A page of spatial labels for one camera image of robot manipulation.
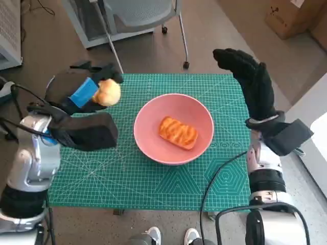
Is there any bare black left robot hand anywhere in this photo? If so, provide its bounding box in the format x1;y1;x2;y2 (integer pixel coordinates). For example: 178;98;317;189
45;60;125;115

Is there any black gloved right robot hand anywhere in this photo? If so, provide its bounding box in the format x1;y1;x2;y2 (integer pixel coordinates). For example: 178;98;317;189
213;48;278;120

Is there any round toy bread bun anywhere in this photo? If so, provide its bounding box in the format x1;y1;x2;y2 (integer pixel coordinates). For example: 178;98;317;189
91;78;122;107

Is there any rectangular striped toy bread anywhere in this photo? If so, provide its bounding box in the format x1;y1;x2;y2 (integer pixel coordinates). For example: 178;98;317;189
158;116;199;151

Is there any pink bowl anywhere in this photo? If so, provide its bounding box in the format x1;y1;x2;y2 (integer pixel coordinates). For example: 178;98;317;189
133;93;215;166

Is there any person's foot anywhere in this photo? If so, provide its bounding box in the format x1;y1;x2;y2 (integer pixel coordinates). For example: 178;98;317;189
0;81;13;103

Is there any white appliance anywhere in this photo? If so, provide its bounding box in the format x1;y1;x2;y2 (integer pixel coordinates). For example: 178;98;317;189
285;73;327;202

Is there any printed cardboard box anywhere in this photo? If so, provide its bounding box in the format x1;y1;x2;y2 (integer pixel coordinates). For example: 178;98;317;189
264;0;326;40

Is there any white perforated cabinet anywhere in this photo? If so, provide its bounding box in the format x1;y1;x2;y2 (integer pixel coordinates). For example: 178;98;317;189
0;0;23;71

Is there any plain cardboard box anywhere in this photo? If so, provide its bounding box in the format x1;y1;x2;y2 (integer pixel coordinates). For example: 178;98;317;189
308;15;327;53

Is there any grey mesh office chair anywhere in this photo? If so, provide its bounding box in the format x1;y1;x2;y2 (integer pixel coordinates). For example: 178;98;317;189
89;0;191;75

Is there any green cutting mat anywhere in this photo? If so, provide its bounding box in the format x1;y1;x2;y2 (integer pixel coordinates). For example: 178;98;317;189
45;73;252;212

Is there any white shoe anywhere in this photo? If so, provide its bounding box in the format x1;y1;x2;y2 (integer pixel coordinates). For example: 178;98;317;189
183;227;200;245
145;226;162;245

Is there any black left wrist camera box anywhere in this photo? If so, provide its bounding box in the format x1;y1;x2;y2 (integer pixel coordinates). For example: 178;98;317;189
48;112;120;152

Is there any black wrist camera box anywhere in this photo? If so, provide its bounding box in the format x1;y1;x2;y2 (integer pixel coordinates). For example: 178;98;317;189
48;112;120;152
263;118;315;157

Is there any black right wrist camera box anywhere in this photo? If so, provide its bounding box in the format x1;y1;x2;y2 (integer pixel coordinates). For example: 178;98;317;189
263;118;315;157

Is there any thick black looped cable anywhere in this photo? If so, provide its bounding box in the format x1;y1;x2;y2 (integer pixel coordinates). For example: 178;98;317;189
215;203;311;245

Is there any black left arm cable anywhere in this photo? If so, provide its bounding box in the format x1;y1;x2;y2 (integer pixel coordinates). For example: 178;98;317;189
0;76;67;245

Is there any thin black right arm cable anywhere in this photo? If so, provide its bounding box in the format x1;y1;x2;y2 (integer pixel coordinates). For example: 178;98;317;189
199;150;248;245

